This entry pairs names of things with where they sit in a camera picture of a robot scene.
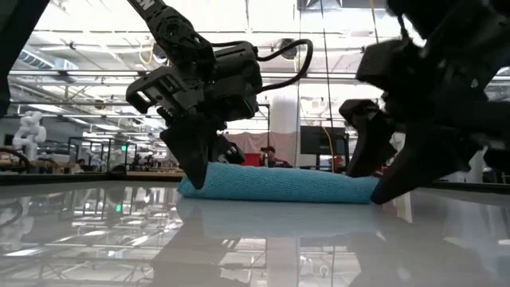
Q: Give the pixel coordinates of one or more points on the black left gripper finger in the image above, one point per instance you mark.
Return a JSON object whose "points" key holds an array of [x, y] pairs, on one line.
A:
{"points": [[193, 151], [231, 153]]}

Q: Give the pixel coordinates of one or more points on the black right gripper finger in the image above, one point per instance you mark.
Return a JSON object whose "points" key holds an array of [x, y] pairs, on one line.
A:
{"points": [[426, 159], [372, 135]]}

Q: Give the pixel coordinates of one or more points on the blue microfibre towel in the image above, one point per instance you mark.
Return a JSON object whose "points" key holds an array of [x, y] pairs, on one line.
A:
{"points": [[279, 183]]}

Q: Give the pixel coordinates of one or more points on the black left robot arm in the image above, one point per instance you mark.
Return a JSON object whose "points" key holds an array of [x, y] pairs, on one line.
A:
{"points": [[171, 28]]}

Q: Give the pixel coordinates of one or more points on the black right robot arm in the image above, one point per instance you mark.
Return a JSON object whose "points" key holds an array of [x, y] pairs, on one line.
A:
{"points": [[458, 12]]}

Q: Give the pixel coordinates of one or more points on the pale curtain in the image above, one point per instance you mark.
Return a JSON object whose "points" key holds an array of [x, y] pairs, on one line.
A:
{"points": [[247, 141]]}

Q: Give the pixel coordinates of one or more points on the red cabinet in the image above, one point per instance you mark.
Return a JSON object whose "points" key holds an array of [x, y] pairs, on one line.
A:
{"points": [[252, 159]]}

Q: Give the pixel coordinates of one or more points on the person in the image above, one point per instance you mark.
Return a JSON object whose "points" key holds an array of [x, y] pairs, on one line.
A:
{"points": [[271, 157]]}

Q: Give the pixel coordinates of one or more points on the black monitor on stand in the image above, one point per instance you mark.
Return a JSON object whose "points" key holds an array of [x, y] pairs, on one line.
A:
{"points": [[318, 139]]}

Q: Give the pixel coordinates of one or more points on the white structural column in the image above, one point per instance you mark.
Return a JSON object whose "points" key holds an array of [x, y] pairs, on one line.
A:
{"points": [[285, 111]]}

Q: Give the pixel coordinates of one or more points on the long LED light bar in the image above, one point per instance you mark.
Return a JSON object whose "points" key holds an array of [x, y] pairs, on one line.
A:
{"points": [[79, 73]]}

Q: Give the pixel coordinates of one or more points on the black cage frame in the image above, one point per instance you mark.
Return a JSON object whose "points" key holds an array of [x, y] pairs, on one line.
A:
{"points": [[97, 138]]}

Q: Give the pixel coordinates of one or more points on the small silver air duct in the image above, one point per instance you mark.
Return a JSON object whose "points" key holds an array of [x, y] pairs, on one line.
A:
{"points": [[48, 60]]}

